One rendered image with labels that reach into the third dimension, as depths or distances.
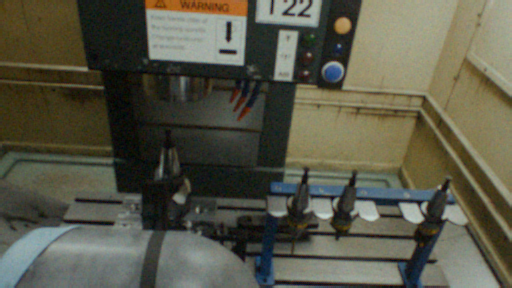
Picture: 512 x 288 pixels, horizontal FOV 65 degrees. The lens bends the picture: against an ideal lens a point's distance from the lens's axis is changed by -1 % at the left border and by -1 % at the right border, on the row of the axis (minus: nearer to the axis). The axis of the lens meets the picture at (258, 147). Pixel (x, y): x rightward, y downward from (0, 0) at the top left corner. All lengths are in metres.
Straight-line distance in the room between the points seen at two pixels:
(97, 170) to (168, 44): 1.52
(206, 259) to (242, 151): 1.19
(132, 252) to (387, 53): 1.62
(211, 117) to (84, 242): 1.12
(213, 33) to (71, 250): 0.41
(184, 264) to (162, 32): 0.42
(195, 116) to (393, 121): 1.01
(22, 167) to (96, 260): 1.91
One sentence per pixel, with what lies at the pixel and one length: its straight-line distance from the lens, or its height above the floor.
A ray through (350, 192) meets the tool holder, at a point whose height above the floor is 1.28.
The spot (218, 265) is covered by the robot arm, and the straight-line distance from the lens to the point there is 0.40.
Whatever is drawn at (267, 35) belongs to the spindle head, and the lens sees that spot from 0.68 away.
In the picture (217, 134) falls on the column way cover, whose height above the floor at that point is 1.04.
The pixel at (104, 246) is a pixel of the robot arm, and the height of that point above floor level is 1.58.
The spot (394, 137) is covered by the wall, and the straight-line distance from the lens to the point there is 2.12.
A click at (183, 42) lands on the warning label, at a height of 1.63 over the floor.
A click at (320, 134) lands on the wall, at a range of 2.01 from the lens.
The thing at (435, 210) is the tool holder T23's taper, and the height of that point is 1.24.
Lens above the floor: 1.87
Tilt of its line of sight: 34 degrees down
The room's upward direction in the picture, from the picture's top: 6 degrees clockwise
